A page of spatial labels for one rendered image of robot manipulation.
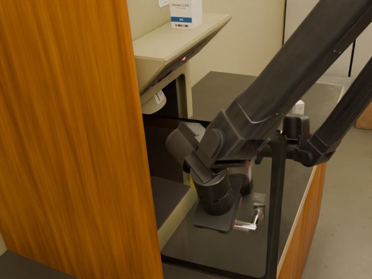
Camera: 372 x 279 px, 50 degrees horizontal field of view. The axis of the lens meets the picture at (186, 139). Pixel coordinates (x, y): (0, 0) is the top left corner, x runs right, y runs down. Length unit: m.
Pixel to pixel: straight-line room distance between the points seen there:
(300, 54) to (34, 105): 0.50
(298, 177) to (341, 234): 1.26
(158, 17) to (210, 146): 0.40
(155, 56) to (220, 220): 0.30
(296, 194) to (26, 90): 0.85
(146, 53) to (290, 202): 0.72
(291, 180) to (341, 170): 1.80
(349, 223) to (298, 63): 2.20
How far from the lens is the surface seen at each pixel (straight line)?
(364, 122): 3.68
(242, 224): 0.77
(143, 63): 0.70
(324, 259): 2.42
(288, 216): 1.20
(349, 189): 2.94
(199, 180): 0.60
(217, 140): 0.55
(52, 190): 0.91
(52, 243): 1.05
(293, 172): 1.38
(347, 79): 3.82
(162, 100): 0.96
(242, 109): 0.54
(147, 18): 0.84
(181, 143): 0.64
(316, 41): 0.50
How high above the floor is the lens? 1.73
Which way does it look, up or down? 30 degrees down
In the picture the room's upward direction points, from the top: 4 degrees counter-clockwise
